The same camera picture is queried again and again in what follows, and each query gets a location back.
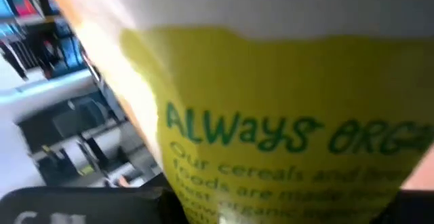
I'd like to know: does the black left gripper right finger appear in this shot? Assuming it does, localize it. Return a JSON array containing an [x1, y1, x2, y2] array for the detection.
[[371, 189, 434, 224]]

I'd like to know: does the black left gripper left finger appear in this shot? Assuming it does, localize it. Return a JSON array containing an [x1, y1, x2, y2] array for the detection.
[[0, 185, 191, 224]]

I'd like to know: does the panda cereal box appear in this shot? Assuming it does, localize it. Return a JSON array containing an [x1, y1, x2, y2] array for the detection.
[[39, 0, 434, 224]]

